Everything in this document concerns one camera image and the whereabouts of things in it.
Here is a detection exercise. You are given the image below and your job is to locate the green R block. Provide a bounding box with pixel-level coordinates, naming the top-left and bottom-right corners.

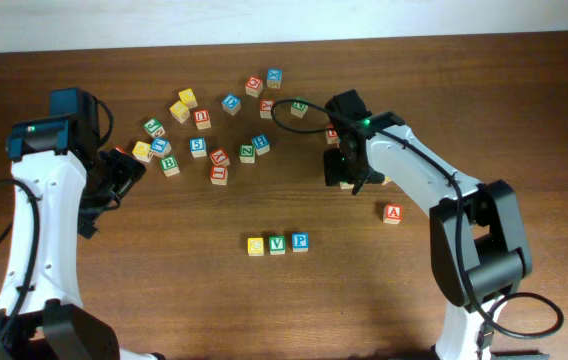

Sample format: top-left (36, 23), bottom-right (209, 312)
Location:
top-left (339, 182), bottom-right (354, 190)

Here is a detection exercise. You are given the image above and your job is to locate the blue P block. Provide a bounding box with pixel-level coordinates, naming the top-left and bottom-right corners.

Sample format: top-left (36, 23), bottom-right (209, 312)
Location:
top-left (292, 233), bottom-right (309, 252)

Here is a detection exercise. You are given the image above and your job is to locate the green V block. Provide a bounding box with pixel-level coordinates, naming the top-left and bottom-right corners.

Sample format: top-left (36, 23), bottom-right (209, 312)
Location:
top-left (269, 236), bottom-right (286, 255)

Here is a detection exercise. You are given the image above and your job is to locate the yellow C block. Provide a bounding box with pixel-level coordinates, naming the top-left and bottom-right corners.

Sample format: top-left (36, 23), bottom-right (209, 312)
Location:
top-left (247, 237), bottom-right (265, 256)

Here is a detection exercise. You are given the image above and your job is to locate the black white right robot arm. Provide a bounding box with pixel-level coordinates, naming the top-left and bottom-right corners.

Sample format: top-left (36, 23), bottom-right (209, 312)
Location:
top-left (325, 110), bottom-right (532, 359)

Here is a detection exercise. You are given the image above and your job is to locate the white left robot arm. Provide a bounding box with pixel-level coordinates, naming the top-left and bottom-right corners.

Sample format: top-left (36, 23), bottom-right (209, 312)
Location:
top-left (0, 113), bottom-right (145, 359)

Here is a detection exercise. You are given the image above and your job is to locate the red 6 block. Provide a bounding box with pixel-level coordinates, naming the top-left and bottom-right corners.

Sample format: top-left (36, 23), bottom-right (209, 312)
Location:
top-left (114, 146), bottom-right (127, 155)

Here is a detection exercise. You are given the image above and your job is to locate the yellow block beside T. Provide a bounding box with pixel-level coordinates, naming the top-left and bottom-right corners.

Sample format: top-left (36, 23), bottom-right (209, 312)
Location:
top-left (132, 141), bottom-right (153, 163)

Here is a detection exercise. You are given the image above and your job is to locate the red E block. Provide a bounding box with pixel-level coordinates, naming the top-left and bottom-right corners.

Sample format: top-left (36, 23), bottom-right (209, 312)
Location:
top-left (325, 124), bottom-right (340, 145)

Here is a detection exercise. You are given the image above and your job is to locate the blue T block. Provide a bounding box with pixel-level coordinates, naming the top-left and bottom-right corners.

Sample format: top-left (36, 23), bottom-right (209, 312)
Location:
top-left (150, 138), bottom-right (172, 158)

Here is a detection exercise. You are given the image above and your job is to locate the green B block middle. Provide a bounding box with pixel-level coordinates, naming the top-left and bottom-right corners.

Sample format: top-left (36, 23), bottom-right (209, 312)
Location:
top-left (160, 155), bottom-right (180, 177)

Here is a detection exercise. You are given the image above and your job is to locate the red A block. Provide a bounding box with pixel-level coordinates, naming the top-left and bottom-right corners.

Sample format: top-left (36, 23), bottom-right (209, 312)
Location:
top-left (383, 204), bottom-right (403, 225)

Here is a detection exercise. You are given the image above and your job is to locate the green J block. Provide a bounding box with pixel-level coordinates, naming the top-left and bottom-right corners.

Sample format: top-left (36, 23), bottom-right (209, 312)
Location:
top-left (143, 118), bottom-right (165, 139)

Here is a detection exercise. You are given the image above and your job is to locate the blue 5 block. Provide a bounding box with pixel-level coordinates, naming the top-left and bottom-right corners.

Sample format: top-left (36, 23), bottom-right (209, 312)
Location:
top-left (189, 137), bottom-right (207, 158)

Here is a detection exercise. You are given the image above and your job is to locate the green N block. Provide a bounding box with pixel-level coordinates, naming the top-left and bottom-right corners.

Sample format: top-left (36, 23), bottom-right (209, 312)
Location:
top-left (290, 98), bottom-right (308, 118)

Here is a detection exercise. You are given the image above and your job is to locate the blue H block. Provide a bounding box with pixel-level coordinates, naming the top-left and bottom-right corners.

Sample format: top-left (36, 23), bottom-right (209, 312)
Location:
top-left (252, 134), bottom-right (270, 156)

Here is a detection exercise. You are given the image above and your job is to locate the red U block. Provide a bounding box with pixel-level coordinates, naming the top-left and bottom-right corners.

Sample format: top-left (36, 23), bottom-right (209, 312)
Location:
top-left (193, 109), bottom-right (211, 130)

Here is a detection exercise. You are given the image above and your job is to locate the red I block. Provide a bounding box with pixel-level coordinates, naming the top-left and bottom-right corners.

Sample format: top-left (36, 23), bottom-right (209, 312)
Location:
top-left (210, 166), bottom-right (229, 186)

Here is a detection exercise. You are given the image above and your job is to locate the red Y block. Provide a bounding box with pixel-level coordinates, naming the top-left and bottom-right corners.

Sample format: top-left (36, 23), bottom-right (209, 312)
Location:
top-left (209, 148), bottom-right (230, 167)

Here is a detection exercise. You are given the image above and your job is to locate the yellow block upper left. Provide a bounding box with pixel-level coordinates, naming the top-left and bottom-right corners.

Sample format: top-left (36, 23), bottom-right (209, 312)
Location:
top-left (178, 88), bottom-right (198, 109)

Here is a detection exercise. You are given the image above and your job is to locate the red K block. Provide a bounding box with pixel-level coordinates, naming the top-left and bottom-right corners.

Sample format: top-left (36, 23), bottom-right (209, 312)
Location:
top-left (259, 99), bottom-right (275, 119)

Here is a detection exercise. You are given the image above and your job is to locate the green Z block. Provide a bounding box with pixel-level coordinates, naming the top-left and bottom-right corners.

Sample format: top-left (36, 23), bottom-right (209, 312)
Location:
top-left (239, 145), bottom-right (256, 163)

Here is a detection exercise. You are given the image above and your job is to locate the blue X block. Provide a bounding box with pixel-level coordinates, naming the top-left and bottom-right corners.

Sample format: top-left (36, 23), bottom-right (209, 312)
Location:
top-left (266, 68), bottom-right (283, 89)

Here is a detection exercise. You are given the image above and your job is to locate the blue D block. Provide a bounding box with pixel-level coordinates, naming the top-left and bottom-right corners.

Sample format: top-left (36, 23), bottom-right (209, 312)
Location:
top-left (222, 94), bottom-right (241, 116)

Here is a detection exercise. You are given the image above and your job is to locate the red G block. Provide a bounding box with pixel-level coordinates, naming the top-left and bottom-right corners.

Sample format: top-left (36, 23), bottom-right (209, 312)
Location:
top-left (245, 76), bottom-right (264, 98)

